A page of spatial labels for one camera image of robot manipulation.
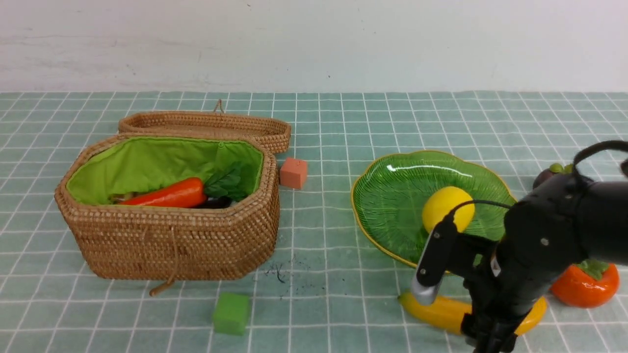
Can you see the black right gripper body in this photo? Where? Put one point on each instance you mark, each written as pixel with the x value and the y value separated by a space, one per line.
pixel 506 278

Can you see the purple mangosteen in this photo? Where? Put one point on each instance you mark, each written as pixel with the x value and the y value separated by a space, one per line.
pixel 554 169

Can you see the orange persimmon green calyx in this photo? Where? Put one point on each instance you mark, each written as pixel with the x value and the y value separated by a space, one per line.
pixel 589 284

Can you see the yellow lemon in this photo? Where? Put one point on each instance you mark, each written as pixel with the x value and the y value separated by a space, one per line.
pixel 442 202

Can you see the yellow banana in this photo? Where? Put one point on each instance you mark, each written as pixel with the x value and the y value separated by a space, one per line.
pixel 447 314

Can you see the orange carrot green leaves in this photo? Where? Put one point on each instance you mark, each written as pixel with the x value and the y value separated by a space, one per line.
pixel 190 192

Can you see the purple eggplant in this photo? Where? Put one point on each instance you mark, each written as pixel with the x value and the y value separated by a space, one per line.
pixel 215 203

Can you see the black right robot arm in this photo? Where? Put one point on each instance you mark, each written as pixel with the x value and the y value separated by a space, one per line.
pixel 601 222

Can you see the green leaf-shaped glass plate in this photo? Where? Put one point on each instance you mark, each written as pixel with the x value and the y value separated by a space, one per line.
pixel 387 199

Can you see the green checkered tablecloth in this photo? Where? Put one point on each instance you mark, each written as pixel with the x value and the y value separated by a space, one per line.
pixel 326 289

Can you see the pink foam cube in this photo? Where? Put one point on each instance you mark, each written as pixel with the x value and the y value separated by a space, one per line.
pixel 293 173

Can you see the woven rattan basket lid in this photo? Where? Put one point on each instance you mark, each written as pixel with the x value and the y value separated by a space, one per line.
pixel 272 134

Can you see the green foam cube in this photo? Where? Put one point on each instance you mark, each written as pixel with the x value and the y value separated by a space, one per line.
pixel 231 314

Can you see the woven rattan basket green lining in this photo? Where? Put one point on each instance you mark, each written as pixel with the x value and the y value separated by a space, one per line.
pixel 160 243

